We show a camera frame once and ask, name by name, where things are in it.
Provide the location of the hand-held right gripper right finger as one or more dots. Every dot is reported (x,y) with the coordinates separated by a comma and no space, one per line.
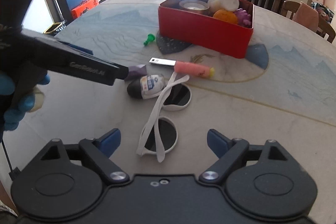
(218,141)

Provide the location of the small black-capped bottle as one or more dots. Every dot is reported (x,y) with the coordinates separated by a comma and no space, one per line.
(149,85)

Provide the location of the brown tape roll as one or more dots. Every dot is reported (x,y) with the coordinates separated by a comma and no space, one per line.
(183,5)

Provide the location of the orange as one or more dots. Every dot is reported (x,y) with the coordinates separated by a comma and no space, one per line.
(225,16)

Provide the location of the bed with printed bedding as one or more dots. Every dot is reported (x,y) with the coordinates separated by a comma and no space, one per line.
(321,11)

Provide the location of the white cabinet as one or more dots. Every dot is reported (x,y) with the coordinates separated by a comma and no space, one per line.
(39,14)

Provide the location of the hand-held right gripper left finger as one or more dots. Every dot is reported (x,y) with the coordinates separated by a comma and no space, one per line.
(110,140)

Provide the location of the small green toy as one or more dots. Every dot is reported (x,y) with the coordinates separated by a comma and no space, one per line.
(150,39)

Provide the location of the purple spiky toy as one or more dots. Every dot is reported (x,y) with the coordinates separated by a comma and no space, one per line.
(242,16)

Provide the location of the white sunglasses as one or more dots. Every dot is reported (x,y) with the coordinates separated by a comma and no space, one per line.
(178,95)

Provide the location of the pink towel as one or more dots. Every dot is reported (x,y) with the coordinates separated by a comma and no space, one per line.
(305,15)

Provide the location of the white yellow-label bottle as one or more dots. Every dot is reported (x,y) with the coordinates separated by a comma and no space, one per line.
(225,1)

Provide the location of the dark purple block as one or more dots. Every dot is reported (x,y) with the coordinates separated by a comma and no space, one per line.
(136,70)

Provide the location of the teal trash bin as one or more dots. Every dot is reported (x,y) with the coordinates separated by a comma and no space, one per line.
(53,29)

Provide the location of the person's left hand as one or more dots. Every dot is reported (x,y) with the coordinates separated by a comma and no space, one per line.
(15,113)

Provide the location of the red tin box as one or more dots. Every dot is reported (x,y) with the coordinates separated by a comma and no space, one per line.
(204,32)

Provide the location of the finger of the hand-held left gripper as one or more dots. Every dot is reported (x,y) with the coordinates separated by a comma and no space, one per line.
(122,72)
(78,48)

